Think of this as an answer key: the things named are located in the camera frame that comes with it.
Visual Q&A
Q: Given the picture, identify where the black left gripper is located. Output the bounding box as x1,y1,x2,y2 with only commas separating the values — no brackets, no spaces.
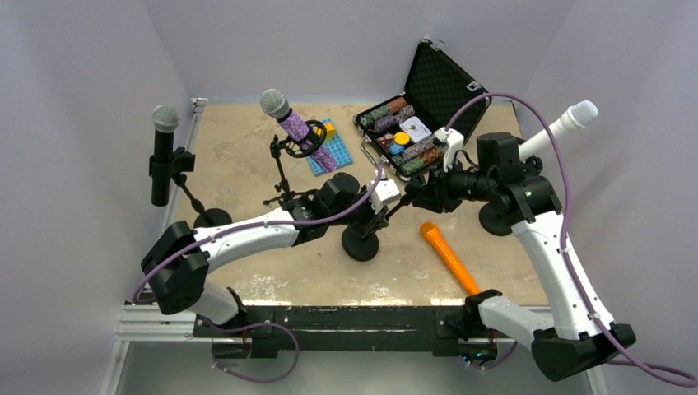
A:
327,184,387,237

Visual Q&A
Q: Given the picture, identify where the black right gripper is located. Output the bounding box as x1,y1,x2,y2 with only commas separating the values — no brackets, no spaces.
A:
413,156,495,213

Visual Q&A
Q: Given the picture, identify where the black round-base mic stand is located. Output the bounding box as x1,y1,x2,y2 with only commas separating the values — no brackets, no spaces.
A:
341,191,410,262

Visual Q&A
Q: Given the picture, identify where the orange microphone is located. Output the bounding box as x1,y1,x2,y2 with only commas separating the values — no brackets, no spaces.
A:
420,221,481,295

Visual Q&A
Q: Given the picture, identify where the black tripod shock-mount stand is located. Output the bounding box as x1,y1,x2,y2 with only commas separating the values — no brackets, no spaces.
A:
263,118,328,211

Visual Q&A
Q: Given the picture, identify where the purple glitter microphone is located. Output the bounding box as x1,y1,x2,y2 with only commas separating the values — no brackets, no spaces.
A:
260,89,337,173

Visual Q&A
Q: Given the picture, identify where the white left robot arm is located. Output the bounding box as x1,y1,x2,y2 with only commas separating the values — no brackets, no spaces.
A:
141,173,400,337

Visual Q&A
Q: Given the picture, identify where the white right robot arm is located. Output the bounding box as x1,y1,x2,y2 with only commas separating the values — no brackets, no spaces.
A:
407,128,636,382

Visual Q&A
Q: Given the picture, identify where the white microphone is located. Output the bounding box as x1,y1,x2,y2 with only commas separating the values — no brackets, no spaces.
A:
519,100,599,161

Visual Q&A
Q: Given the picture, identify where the black round-base stand left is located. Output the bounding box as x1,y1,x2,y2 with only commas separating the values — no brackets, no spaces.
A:
148,148,234,230

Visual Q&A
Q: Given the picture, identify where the black microphone silver grille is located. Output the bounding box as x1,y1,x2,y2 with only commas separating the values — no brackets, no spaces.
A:
149,105,180,207

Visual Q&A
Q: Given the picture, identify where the blue lego baseplate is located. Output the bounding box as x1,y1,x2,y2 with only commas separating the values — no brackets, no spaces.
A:
307,118,353,177

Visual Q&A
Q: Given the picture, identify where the black poker chip case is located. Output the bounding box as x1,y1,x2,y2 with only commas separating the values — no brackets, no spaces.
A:
354,39,486,182

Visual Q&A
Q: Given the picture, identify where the yellow lego brick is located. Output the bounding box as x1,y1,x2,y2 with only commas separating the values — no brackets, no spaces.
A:
323,122,337,141

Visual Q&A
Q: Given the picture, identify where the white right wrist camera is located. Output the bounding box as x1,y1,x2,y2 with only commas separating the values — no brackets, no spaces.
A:
433,128,465,173

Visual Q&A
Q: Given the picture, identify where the black shock-mount stand right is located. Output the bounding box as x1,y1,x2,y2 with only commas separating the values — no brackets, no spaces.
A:
478,155,544,237

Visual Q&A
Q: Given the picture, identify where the black table front rail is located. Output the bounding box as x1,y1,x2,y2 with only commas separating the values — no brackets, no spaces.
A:
193,305,508,360

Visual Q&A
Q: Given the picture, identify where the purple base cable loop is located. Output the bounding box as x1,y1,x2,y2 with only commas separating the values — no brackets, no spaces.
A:
202,319,301,383

